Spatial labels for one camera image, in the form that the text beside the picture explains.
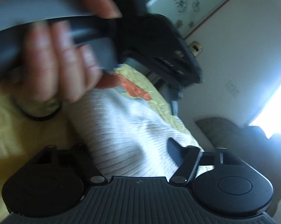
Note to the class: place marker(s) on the gold tower air conditioner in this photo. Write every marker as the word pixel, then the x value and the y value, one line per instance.
pixel 197 48

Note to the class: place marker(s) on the printed pillow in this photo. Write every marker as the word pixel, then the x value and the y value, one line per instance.
pixel 259 149

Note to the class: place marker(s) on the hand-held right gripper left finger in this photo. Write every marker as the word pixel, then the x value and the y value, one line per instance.
pixel 70 156

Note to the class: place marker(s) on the bright window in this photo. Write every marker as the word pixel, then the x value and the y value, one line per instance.
pixel 273 112

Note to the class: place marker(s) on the person's left hand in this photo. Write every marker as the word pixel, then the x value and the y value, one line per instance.
pixel 51 70

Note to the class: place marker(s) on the yellow patchwork quilt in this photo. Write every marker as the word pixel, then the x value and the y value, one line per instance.
pixel 140 84

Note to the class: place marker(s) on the white knit sweater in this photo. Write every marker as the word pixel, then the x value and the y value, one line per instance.
pixel 121 133

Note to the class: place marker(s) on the flowered glass wardrobe door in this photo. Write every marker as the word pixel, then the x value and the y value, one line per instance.
pixel 201 4

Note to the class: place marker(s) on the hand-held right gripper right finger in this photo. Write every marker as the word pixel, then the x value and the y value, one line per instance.
pixel 174 149

